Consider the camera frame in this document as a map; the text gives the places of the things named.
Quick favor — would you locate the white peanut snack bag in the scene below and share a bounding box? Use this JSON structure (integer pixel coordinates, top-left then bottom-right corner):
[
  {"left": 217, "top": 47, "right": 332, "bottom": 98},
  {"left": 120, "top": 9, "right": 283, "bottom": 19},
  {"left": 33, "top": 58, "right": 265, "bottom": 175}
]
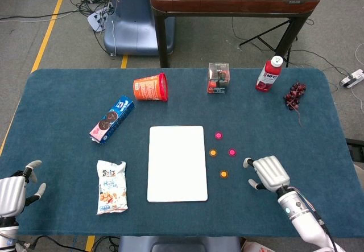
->
[{"left": 96, "top": 160, "right": 129, "bottom": 216}]

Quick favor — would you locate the right robot hand silver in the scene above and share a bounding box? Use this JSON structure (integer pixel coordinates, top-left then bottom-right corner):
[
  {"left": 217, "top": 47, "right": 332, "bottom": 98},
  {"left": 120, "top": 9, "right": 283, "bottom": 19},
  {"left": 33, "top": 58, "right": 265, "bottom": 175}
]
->
[{"left": 242, "top": 155, "right": 291, "bottom": 193}]

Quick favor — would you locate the blue grey machine base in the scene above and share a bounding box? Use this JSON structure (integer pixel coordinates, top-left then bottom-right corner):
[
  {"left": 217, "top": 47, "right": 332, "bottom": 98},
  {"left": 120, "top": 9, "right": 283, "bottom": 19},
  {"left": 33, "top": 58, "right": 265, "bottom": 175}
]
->
[{"left": 103, "top": 0, "right": 176, "bottom": 56}]

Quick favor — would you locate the white rectangular board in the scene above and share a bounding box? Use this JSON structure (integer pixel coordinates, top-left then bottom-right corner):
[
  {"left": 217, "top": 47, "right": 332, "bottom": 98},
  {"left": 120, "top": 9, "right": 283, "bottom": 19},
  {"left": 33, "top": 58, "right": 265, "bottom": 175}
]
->
[{"left": 146, "top": 125, "right": 209, "bottom": 203}]

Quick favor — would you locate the brown mahjong table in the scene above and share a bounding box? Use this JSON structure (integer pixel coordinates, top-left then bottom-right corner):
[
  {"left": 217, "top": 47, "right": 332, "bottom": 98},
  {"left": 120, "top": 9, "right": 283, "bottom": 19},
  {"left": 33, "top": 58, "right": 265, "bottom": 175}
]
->
[{"left": 150, "top": 0, "right": 322, "bottom": 68}]

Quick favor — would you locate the orange instant noodle cup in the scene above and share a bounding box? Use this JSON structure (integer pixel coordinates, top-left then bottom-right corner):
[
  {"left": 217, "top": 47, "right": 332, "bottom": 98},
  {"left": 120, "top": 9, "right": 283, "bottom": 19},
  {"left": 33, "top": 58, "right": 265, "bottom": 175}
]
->
[{"left": 133, "top": 72, "right": 169, "bottom": 102}]

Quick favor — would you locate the white power strip with plugs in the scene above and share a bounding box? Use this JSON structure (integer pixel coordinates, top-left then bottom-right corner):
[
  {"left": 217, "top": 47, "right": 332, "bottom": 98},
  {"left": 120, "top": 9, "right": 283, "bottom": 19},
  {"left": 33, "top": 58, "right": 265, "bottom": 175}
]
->
[{"left": 86, "top": 6, "right": 114, "bottom": 32}]

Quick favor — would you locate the blue pink cookie box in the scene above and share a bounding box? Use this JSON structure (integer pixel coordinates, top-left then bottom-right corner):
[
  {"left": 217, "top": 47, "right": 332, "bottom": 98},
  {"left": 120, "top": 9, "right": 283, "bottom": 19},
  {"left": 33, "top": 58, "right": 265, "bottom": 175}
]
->
[{"left": 89, "top": 95, "right": 135, "bottom": 144}]

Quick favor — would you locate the white power strip black plug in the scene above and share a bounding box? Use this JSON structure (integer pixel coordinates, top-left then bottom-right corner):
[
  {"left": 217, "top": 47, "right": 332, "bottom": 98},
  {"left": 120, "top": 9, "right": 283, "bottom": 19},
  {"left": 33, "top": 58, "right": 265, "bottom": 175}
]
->
[{"left": 340, "top": 68, "right": 364, "bottom": 88}]

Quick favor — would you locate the red NFC juice bottle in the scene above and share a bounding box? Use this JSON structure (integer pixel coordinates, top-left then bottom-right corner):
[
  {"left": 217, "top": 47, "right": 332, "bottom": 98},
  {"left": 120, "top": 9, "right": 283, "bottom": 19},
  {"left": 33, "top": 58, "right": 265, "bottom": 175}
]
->
[{"left": 255, "top": 55, "right": 284, "bottom": 93}]

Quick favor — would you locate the dark red grape bunch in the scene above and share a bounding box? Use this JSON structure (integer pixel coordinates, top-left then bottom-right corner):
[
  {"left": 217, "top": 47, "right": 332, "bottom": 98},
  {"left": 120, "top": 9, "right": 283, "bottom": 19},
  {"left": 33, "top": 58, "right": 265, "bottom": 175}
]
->
[{"left": 283, "top": 82, "right": 307, "bottom": 127}]

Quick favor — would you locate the clear coffee capsule box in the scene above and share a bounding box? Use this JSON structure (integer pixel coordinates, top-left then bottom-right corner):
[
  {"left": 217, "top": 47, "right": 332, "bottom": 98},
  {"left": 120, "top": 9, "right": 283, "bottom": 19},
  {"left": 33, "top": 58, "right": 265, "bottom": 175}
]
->
[{"left": 206, "top": 62, "right": 230, "bottom": 95}]

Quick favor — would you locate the left robot hand silver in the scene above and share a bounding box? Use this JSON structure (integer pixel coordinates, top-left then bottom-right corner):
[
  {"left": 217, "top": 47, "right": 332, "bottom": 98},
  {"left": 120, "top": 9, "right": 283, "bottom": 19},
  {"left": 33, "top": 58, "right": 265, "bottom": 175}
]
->
[{"left": 0, "top": 160, "right": 47, "bottom": 218}]

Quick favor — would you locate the grey blue robot torso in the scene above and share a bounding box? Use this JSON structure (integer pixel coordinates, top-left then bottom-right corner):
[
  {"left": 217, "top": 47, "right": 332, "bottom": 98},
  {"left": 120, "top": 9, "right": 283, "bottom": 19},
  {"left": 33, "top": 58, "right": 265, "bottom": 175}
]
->
[{"left": 118, "top": 236, "right": 241, "bottom": 252}]

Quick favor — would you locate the blue table cloth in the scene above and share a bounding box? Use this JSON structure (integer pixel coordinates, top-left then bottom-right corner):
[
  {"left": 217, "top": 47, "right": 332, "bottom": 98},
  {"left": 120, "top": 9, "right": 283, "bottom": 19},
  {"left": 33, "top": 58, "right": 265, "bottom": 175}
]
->
[{"left": 0, "top": 68, "right": 361, "bottom": 238}]

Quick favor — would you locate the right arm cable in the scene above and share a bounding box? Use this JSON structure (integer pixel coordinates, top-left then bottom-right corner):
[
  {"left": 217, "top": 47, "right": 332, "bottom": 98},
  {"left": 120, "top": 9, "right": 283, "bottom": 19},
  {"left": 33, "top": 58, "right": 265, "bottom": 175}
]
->
[{"left": 288, "top": 187, "right": 338, "bottom": 252}]

